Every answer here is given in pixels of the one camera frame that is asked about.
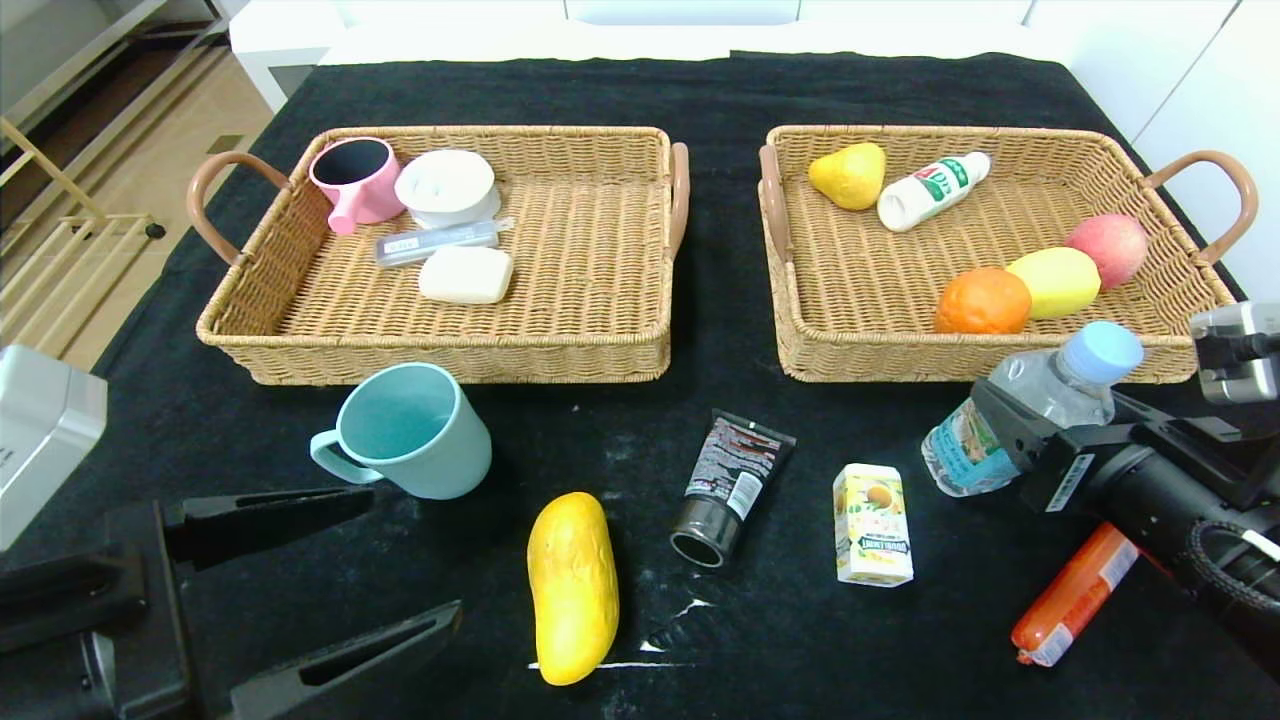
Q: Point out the wicker basket holding food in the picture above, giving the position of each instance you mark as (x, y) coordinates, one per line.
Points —
(860, 290)

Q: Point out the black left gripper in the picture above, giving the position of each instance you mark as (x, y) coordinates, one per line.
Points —
(135, 600)

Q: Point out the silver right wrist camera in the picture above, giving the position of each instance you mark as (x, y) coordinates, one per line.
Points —
(1235, 350)

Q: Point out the clear blue-cap water bottle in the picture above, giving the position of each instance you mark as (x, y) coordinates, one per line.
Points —
(960, 450)

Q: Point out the pink cup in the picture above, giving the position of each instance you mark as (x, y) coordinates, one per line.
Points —
(368, 193)

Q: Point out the wicker basket holding toiletries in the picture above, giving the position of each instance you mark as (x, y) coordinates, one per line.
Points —
(580, 280)

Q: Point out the white round lidded jar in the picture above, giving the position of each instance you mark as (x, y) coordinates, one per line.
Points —
(446, 183)

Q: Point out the black facial cleanser tube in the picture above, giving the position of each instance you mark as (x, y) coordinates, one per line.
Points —
(733, 480)

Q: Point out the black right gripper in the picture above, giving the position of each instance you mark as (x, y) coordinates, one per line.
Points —
(1062, 478)

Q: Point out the orange sausage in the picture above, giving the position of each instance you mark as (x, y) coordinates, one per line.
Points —
(1070, 600)

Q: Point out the white soap bar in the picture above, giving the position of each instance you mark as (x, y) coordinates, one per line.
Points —
(465, 274)

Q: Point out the yellow juice box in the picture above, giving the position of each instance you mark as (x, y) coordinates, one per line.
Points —
(872, 525)

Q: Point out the black tablecloth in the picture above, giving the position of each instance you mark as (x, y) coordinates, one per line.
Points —
(800, 660)

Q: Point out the white green-label yogurt bottle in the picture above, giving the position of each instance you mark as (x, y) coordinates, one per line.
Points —
(930, 191)

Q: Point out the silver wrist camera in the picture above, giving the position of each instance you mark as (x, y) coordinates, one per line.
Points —
(45, 430)
(1235, 350)

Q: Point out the yellow lemon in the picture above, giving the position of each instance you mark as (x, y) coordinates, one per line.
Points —
(1055, 283)

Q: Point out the yellow pear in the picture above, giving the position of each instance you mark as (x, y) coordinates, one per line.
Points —
(850, 176)

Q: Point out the gold metal rack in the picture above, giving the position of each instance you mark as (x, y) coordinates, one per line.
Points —
(60, 290)

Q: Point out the red peach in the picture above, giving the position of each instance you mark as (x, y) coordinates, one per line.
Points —
(1110, 246)

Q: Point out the long yellow mango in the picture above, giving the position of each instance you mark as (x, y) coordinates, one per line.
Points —
(573, 590)

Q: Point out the teal mug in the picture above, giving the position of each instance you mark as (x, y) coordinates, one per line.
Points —
(430, 450)

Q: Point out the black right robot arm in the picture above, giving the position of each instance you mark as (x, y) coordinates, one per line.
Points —
(1240, 490)

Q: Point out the orange fruit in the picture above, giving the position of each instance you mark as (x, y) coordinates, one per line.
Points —
(982, 301)

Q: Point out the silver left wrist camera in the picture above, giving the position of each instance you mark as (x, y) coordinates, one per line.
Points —
(45, 430)

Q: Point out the gray shelf unit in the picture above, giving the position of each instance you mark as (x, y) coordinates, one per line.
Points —
(60, 40)

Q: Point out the grey toothpaste tube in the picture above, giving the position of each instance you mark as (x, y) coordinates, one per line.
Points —
(438, 241)

